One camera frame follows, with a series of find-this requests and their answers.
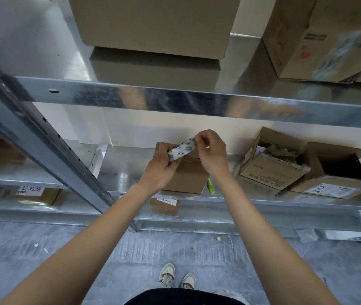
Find open empty labelled cardboard box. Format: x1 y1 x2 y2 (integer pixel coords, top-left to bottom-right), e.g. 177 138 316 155
290 142 361 200

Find person's left forearm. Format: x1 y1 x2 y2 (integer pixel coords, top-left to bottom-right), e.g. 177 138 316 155
0 184 158 305

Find printed white tape roll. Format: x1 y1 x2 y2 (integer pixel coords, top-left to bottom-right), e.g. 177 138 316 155
167 137 198 162

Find person's black shorts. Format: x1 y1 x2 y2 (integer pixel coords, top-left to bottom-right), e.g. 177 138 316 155
125 288 248 305

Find person's beige sneaker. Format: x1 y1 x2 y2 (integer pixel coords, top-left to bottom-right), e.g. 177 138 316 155
158 263 176 288
180 273 197 290

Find clear plastic bag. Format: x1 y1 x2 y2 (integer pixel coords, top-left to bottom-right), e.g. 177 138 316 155
294 228 319 243

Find silver metal shelf rack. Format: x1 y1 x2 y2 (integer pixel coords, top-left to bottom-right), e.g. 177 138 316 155
0 0 361 242

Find open box with crumpled paper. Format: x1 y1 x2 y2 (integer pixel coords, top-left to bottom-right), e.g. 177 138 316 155
239 126 312 191

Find small closed cardboard box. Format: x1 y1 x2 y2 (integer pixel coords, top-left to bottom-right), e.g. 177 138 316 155
154 142 210 196

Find person's left beige sneaker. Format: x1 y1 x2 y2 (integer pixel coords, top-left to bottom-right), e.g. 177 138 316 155
158 263 176 288

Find person's left hand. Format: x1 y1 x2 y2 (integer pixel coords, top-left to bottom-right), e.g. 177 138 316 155
135 142 182 198

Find person's right forearm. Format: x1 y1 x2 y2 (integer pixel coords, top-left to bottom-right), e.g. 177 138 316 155
211 171 341 305

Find person's right beige sneaker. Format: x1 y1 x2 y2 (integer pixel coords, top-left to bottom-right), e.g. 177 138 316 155
180 273 197 290

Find large plain cardboard box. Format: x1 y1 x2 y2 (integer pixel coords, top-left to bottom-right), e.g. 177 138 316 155
68 0 242 60

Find flat box with handwritten label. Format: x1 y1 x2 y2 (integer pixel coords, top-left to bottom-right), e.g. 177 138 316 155
16 185 61 206

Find taped printed cardboard box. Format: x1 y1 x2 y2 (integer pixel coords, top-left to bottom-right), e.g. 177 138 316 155
262 0 361 83

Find person's right hand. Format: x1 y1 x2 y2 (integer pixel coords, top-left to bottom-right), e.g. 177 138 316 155
195 129 229 180

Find tiny labelled cardboard box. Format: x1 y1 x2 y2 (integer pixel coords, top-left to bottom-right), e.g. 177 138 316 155
150 197 181 216

